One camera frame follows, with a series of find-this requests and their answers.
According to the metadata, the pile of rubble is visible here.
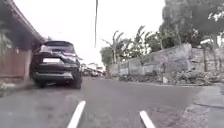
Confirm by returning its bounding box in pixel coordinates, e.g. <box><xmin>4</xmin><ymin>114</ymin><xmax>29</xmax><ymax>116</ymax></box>
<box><xmin>118</xmin><ymin>69</ymin><xmax>224</xmax><ymax>87</ymax></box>

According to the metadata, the building with red-brown wall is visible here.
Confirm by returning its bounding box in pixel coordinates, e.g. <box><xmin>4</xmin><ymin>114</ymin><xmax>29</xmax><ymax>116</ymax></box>
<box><xmin>0</xmin><ymin>0</ymin><xmax>46</xmax><ymax>85</ymax></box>

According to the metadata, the vehicle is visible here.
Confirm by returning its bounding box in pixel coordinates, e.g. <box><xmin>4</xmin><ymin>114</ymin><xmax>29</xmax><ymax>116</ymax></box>
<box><xmin>81</xmin><ymin>63</ymin><xmax>107</xmax><ymax>78</ymax></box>

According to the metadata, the group of palm trees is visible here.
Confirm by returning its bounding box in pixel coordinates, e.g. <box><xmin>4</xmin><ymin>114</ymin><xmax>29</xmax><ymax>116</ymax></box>
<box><xmin>99</xmin><ymin>24</ymin><xmax>155</xmax><ymax>65</ymax></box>

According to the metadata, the large dark tree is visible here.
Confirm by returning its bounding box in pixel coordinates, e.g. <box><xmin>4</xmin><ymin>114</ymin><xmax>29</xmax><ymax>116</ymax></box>
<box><xmin>146</xmin><ymin>0</ymin><xmax>224</xmax><ymax>52</ymax></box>

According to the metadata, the grey asphalt road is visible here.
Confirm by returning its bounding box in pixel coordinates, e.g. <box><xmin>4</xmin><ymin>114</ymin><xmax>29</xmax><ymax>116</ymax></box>
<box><xmin>0</xmin><ymin>75</ymin><xmax>224</xmax><ymax>128</ymax></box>

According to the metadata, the black car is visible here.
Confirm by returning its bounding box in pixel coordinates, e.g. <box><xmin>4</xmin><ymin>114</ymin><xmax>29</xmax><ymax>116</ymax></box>
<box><xmin>29</xmin><ymin>40</ymin><xmax>84</xmax><ymax>90</ymax></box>

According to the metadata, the thin pole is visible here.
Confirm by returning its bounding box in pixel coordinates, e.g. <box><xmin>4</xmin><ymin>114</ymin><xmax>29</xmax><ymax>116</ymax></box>
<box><xmin>93</xmin><ymin>0</ymin><xmax>100</xmax><ymax>50</ymax></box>

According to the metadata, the grey stone wall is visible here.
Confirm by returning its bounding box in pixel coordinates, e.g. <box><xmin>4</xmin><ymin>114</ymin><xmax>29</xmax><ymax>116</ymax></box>
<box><xmin>106</xmin><ymin>43</ymin><xmax>224</xmax><ymax>80</ymax></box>

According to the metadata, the robot's own part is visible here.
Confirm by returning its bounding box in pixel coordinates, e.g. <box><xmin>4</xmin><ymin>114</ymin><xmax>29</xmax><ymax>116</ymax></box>
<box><xmin>65</xmin><ymin>99</ymin><xmax>88</xmax><ymax>128</ymax></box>
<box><xmin>138</xmin><ymin>110</ymin><xmax>158</xmax><ymax>128</ymax></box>

